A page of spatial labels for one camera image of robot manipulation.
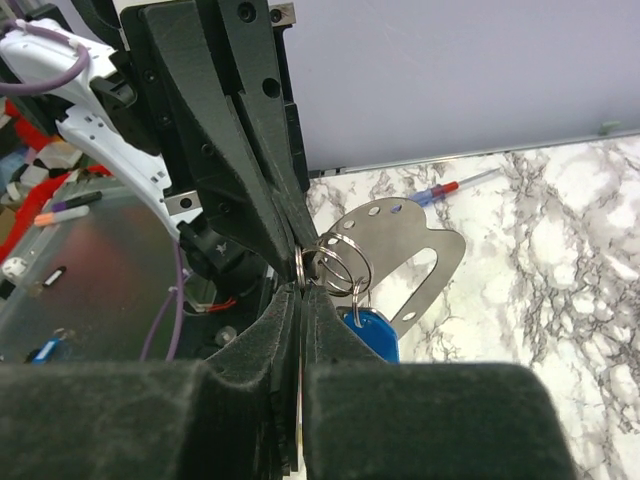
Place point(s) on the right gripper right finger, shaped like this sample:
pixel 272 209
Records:
pixel 364 418

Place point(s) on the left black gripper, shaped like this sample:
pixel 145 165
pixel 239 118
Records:
pixel 200 125

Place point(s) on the blue red screwdriver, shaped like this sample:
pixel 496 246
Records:
pixel 440 191

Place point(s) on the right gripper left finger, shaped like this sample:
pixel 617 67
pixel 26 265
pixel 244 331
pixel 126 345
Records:
pixel 230 416

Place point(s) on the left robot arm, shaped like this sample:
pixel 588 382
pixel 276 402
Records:
pixel 187 103

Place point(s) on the metal key organizer plate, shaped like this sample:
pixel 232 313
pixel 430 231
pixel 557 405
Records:
pixel 369 243

